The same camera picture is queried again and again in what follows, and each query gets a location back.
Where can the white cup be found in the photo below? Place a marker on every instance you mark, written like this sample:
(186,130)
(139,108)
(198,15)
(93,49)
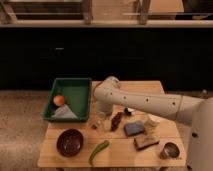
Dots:
(153,120)

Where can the green chili pepper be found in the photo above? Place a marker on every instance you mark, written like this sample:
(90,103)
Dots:
(98,148)

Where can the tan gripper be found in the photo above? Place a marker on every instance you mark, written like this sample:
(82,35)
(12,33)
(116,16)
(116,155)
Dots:
(102,117)

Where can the red apple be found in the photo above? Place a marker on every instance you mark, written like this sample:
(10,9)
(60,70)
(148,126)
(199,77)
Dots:
(59,100)

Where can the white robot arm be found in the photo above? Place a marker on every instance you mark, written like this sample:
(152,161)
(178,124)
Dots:
(191,111)

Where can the silver fork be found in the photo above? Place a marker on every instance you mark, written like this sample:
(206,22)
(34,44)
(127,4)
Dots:
(96,125)

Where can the brown scrub sponge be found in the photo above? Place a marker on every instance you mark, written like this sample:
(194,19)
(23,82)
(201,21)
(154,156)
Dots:
(145,141)

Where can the green plastic tray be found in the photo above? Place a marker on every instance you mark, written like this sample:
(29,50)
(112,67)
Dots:
(77,94)

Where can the white handled brush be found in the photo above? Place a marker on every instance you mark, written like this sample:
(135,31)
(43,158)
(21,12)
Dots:
(128,111)

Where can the metal cup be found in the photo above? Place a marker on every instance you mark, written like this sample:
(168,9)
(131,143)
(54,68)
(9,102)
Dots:
(170,150)

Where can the grey folded cloth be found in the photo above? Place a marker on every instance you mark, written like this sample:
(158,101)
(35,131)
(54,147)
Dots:
(64,112)

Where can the blue sponge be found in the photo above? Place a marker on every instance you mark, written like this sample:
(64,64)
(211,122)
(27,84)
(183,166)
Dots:
(134,128)

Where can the wooden table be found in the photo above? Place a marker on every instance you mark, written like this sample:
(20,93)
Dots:
(120,153)

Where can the dark purple bowl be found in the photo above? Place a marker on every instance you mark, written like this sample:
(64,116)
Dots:
(70,142)

